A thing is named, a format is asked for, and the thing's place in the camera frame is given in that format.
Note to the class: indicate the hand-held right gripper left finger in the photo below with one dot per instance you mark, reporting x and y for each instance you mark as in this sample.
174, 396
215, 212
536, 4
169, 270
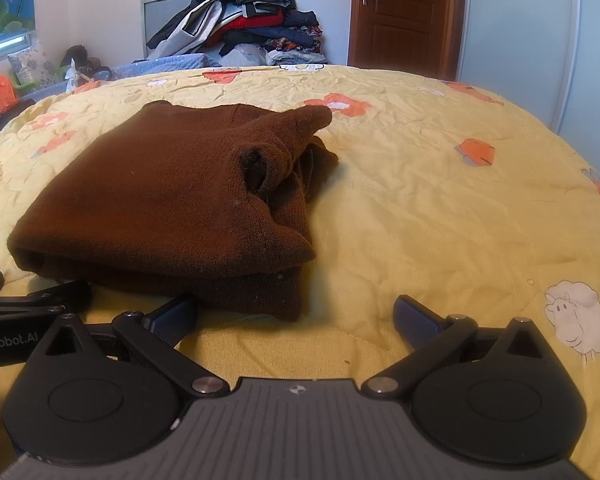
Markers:
172, 317

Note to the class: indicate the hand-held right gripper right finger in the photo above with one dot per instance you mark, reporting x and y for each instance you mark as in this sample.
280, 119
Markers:
415, 317

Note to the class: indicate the brown knitted sweater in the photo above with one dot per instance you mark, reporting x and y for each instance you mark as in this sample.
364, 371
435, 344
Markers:
170, 200

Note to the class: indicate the pile of clothes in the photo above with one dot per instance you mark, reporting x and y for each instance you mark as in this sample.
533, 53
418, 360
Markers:
250, 15

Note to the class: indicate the yellow printed quilt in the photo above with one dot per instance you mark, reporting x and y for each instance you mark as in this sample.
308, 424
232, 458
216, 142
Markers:
455, 200

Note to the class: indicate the green plastic chair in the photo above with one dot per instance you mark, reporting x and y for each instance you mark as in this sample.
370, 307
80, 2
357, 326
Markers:
22, 87

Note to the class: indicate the floral pillow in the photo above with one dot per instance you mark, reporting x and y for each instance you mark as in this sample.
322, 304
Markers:
32, 67

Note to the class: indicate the white crumpled paper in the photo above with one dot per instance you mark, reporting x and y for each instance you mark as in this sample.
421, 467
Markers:
75, 77

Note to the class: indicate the dark bag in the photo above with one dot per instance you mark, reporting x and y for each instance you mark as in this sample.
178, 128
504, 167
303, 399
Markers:
82, 62

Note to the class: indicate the blue quilted blanket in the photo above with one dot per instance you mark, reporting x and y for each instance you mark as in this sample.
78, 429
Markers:
165, 65

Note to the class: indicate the grey framed panel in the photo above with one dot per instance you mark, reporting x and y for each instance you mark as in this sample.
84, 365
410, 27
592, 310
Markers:
162, 17

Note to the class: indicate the brown wooden door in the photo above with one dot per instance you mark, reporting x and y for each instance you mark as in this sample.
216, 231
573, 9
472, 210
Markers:
405, 15

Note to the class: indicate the frosted glass wardrobe door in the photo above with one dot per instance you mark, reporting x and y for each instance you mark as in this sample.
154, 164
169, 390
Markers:
525, 35

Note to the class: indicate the window frame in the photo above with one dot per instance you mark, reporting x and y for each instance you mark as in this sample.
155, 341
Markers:
5, 45

